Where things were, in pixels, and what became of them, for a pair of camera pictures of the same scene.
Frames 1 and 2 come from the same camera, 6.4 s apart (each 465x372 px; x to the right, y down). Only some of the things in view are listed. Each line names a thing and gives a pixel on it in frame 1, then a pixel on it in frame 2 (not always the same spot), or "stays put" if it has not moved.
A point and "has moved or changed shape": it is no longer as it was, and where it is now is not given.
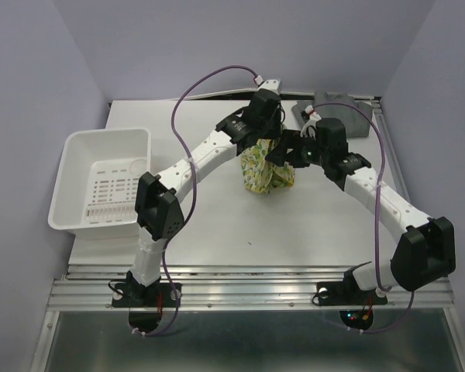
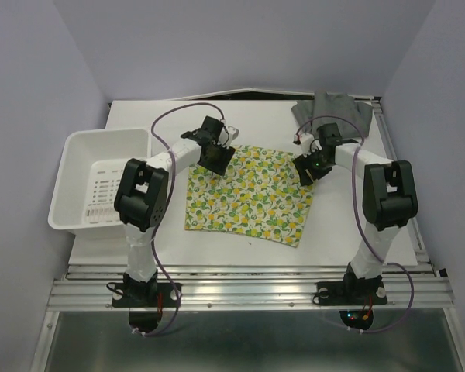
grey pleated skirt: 356,125 stays put
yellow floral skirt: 260,175 has moved or changed shape
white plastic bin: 95,194 stays put
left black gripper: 277,132 → 220,167
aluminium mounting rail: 235,288 stays put
